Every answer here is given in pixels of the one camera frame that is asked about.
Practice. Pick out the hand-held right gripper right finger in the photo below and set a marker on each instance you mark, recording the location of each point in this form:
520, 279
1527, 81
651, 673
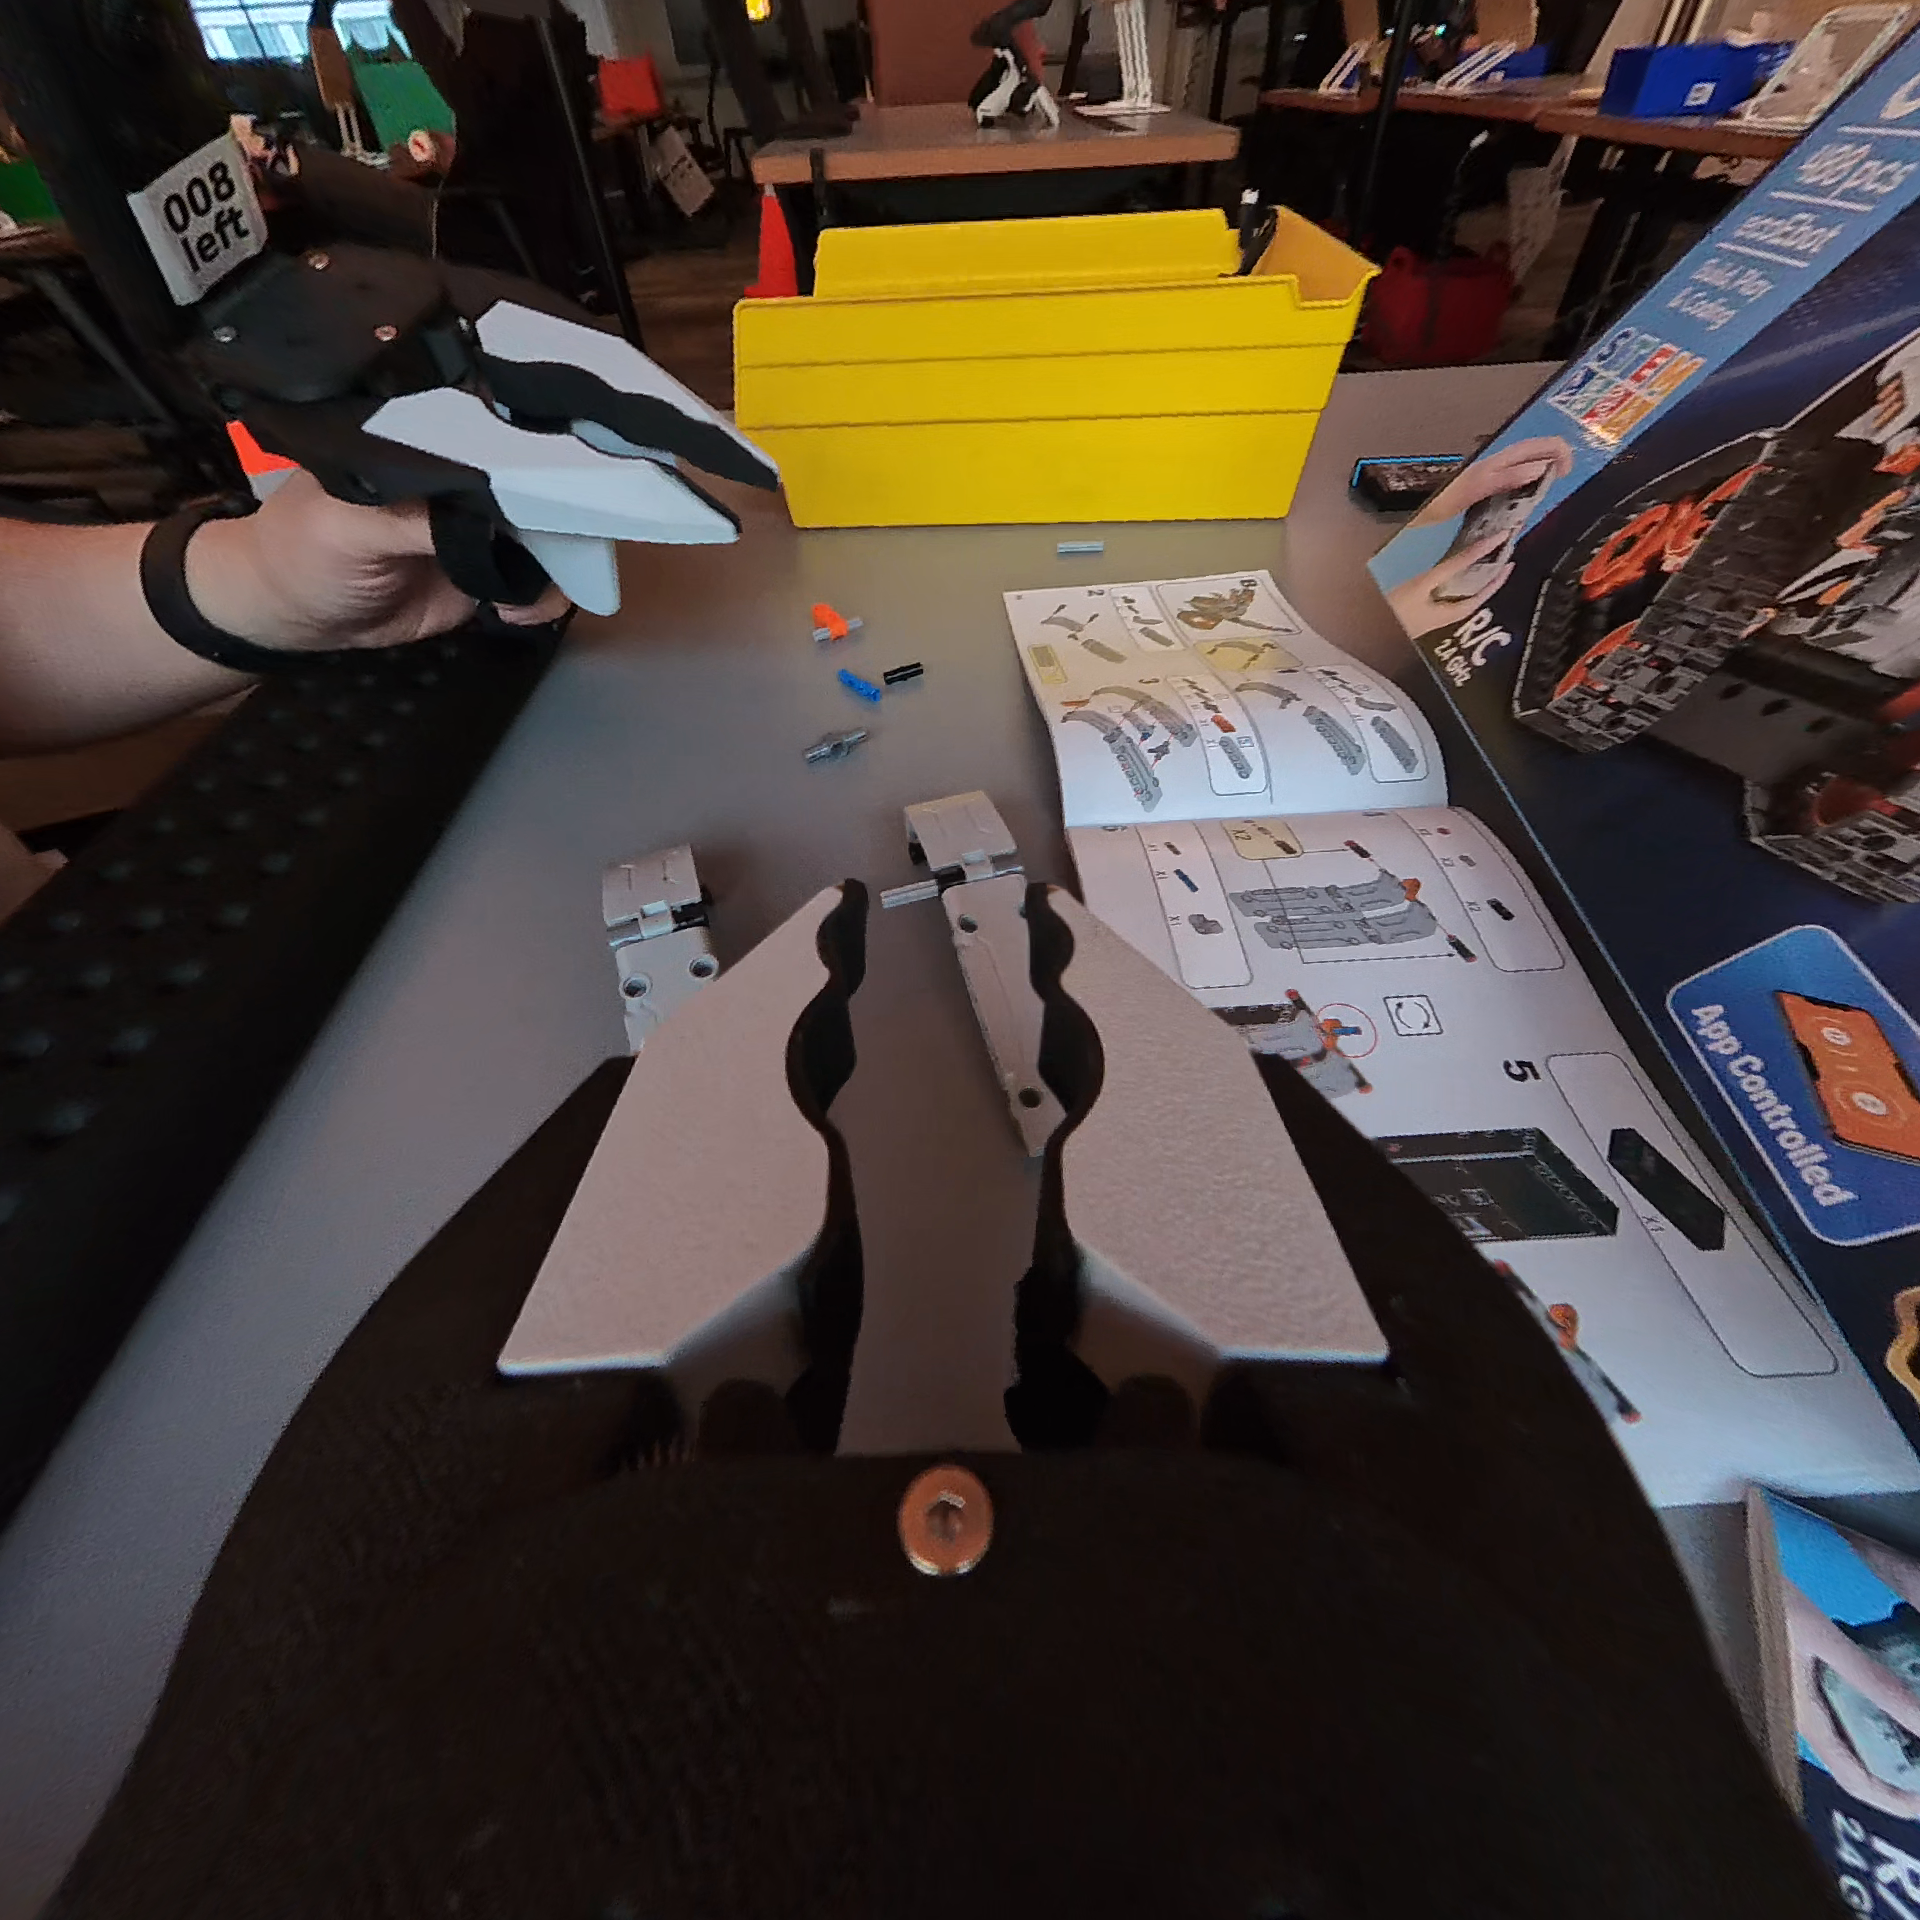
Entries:
1201, 1200

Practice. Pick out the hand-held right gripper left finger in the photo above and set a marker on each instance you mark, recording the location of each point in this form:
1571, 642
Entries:
674, 1215

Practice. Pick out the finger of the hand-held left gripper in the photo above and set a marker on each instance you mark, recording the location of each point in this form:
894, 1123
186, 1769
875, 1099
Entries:
555, 332
570, 502

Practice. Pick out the orange and grey connector piece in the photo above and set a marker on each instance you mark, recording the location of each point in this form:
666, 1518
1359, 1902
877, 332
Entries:
829, 617

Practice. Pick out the grey hinged panel with axle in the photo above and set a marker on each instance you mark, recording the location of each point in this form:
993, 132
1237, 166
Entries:
990, 974

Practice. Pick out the yellow parts bin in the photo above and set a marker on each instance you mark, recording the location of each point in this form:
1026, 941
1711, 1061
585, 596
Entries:
1050, 391

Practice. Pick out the grey desk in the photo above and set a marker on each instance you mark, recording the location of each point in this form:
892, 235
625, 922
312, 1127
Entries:
721, 810

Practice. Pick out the person's left hand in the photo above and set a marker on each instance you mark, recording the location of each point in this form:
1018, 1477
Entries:
331, 578

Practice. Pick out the orange cone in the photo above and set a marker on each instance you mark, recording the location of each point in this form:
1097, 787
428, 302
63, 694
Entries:
776, 254

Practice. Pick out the green crate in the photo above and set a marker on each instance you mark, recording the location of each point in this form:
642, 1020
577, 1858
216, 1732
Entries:
402, 98

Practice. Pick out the black wristband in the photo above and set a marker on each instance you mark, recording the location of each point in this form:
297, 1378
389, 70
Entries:
165, 593

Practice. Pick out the blue pin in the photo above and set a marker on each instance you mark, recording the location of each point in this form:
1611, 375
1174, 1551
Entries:
857, 686

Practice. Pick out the grey axle connector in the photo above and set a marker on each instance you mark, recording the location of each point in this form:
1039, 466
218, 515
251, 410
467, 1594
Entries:
834, 747

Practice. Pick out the wooden table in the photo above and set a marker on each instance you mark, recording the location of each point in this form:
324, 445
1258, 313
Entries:
974, 147
1501, 108

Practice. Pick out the open instruction booklet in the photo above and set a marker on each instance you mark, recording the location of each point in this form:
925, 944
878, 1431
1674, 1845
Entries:
1681, 1244

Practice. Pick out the black perforated pad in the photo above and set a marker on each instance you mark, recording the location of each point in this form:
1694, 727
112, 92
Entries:
225, 974

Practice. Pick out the white and black device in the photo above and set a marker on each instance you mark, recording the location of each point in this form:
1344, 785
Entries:
1013, 83

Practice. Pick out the blue robot kit box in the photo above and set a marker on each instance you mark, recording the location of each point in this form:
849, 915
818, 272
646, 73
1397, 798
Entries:
1725, 840

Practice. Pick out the black marker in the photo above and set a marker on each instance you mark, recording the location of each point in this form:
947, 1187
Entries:
1253, 241

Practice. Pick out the black box with blue rim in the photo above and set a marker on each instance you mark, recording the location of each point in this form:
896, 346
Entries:
1402, 480

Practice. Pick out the red bag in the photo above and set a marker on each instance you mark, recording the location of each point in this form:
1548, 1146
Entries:
1433, 308

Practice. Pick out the blue bin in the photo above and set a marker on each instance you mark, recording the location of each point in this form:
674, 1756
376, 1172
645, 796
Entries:
1681, 83

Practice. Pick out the clear acrylic stand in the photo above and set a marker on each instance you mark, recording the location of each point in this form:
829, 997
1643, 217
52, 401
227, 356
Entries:
1822, 68

